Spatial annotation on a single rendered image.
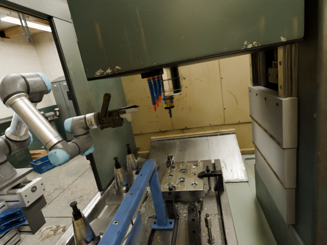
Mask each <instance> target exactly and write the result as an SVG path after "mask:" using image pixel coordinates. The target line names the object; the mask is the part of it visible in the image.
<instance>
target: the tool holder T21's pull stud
mask: <svg viewBox="0 0 327 245"><path fill-rule="evenodd" d="M70 207H72V210H73V212H72V215H73V218H74V220H76V219H79V218H80V217H81V216H82V214H81V211H80V209H78V208H77V201H73V202H71V203H70Z"/></svg>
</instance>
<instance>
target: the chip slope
mask: <svg viewBox="0 0 327 245"><path fill-rule="evenodd" d="M151 141H152V144H151V149H150V154H149V159H155V161H156V163H159V164H160V165H161V163H166V162H167V158H168V156H167V155H170V156H173V157H174V162H182V161H184V162H185V163H187V161H195V160H198V162H200V161H201V160H209V159H211V160H212V163H214V160H215V159H220V163H221V167H222V172H223V176H224V181H225V183H226V184H227V183H239V182H241V183H242V182H247V183H248V182H249V181H248V178H247V174H246V171H245V167H244V163H243V160H242V156H241V153H240V149H239V145H238V142H237V139H236V133H235V132H225V133H215V134H206V135H196V136H186V137H176V138H166V139H157V140H151ZM160 165H159V167H160Z"/></svg>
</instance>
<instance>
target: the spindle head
mask: <svg viewBox="0 0 327 245"><path fill-rule="evenodd" d="M67 4H68V7H69V11H70V14H71V18H72V22H73V26H74V30H75V34H76V38H77V41H78V45H79V48H80V52H81V56H82V60H83V63H84V67H85V71H86V75H87V78H88V79H89V81H92V80H100V79H108V78H116V77H124V76H132V75H137V74H141V73H145V72H149V71H153V70H160V69H166V68H172V67H179V66H180V67H182V66H187V65H193V64H198V63H203V62H209V61H214V60H220V59H225V58H230V57H235V56H241V55H246V54H252V53H258V52H262V51H266V50H270V49H273V48H277V47H280V46H285V45H289V44H293V43H297V42H301V41H303V40H304V39H302V38H303V36H304V4H305V0H67Z"/></svg>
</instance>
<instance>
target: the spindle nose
mask: <svg viewBox="0 0 327 245"><path fill-rule="evenodd" d="M163 72H164V74H162V75H160V80H161V87H162V97H164V96H170V95H175V94H179V93H181V92H183V89H182V88H183V87H182V78H181V71H180V67H172V68H166V69H163Z"/></svg>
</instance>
